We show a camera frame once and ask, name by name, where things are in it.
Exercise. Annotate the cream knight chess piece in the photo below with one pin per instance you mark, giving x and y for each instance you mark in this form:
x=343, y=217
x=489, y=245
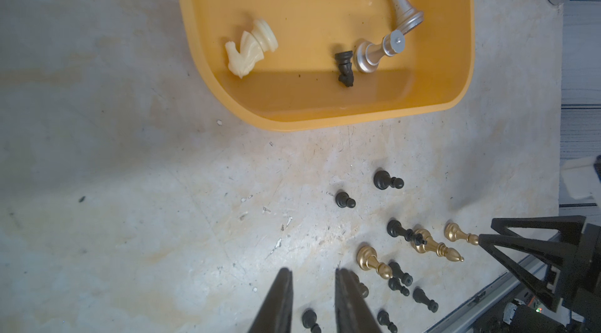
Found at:
x=252, y=48

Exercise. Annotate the gold bishop chess piece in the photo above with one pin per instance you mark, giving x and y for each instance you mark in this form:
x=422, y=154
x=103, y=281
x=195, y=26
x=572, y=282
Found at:
x=440, y=249

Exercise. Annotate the aluminium rail frame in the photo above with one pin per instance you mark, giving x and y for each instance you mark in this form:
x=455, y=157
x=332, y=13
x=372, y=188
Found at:
x=463, y=317

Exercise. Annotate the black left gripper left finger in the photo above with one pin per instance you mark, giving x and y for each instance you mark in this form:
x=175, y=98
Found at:
x=275, y=314

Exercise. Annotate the black bishop chess piece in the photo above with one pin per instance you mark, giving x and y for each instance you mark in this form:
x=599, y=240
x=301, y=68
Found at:
x=395, y=230

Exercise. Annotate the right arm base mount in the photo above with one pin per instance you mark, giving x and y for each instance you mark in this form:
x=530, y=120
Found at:
x=516, y=313

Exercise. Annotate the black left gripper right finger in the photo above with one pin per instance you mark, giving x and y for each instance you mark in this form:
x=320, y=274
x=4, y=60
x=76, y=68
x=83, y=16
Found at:
x=351, y=311

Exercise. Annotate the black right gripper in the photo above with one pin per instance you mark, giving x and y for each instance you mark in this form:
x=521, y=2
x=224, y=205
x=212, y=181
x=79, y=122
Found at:
x=564, y=271

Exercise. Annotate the silver rook chess piece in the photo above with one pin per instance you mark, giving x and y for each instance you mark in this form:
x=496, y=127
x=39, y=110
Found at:
x=368, y=54

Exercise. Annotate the yellow plastic storage box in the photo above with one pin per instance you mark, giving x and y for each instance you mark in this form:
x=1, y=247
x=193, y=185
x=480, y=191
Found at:
x=296, y=87

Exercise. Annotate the silver queen chess piece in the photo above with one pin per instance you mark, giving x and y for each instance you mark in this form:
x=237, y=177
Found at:
x=407, y=17

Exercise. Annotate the gold pawn chess piece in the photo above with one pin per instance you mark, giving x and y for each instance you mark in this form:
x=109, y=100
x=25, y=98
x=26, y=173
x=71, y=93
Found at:
x=367, y=260
x=454, y=233

